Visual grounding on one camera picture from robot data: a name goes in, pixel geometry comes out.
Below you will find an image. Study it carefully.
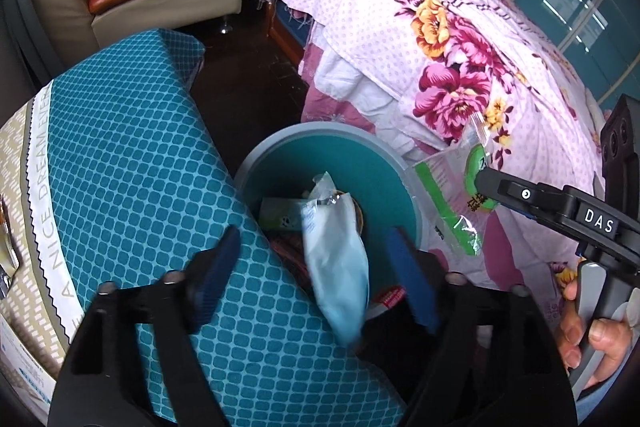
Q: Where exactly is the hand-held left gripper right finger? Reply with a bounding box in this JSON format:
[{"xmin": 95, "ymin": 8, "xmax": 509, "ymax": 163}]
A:
[{"xmin": 385, "ymin": 227, "xmax": 578, "ymax": 427}]

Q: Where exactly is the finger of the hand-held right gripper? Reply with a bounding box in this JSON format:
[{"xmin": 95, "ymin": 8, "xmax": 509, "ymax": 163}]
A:
[
  {"xmin": 474, "ymin": 167, "xmax": 568, "ymax": 220},
  {"xmin": 502, "ymin": 203, "xmax": 583, "ymax": 236}
]

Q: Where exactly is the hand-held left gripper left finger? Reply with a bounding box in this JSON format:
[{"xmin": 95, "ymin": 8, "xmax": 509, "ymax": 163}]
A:
[{"xmin": 47, "ymin": 225, "xmax": 242, "ymax": 427}]

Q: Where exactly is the green clear plastic bag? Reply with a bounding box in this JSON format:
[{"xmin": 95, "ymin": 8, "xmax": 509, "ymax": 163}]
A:
[{"xmin": 413, "ymin": 112, "xmax": 502, "ymax": 259}]

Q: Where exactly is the pale blue packet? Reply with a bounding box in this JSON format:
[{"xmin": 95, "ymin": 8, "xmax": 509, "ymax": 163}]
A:
[{"xmin": 299, "ymin": 172, "xmax": 372, "ymax": 349}]

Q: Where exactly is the grey teal trash bin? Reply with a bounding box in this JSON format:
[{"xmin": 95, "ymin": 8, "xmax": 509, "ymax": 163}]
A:
[{"xmin": 232, "ymin": 122, "xmax": 428, "ymax": 324}]

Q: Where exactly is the person's right hand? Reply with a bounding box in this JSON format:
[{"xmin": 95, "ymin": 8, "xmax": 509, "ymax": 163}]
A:
[{"xmin": 554, "ymin": 278, "xmax": 635, "ymax": 387}]

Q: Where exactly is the pink white bed sheet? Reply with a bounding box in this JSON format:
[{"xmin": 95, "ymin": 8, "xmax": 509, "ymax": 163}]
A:
[{"xmin": 299, "ymin": 42, "xmax": 601, "ymax": 358}]

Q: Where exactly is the green white box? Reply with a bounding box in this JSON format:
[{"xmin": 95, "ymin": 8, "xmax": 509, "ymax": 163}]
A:
[{"xmin": 259, "ymin": 197, "xmax": 307, "ymax": 231}]

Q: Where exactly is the teal patterned tablecloth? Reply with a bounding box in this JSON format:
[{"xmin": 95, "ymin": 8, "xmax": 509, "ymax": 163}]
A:
[{"xmin": 0, "ymin": 30, "xmax": 407, "ymax": 427}]

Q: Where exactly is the floral blanket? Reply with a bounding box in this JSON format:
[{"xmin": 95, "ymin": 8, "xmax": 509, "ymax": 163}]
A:
[{"xmin": 257, "ymin": 0, "xmax": 618, "ymax": 268}]

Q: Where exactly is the wooden bed frame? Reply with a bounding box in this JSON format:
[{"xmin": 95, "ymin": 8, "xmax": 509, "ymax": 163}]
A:
[{"xmin": 264, "ymin": 0, "xmax": 307, "ymax": 64}]

